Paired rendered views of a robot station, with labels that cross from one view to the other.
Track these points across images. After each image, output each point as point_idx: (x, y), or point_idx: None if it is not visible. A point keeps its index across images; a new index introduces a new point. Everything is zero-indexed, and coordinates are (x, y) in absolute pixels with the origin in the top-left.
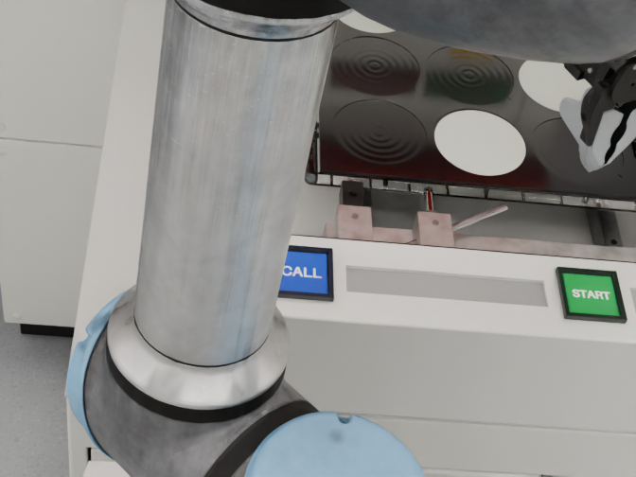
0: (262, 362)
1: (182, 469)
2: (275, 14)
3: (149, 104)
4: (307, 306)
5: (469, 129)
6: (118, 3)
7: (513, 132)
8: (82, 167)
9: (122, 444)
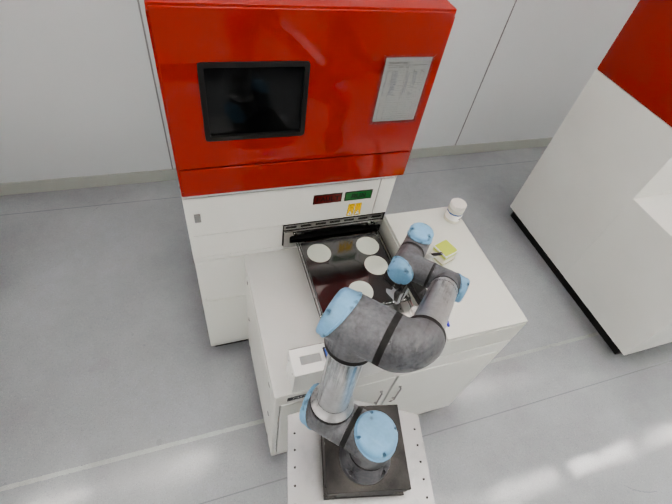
0: (350, 405)
1: (337, 434)
2: (362, 364)
3: (264, 297)
4: None
5: (357, 287)
6: (241, 261)
7: (368, 285)
8: (233, 302)
9: (319, 430)
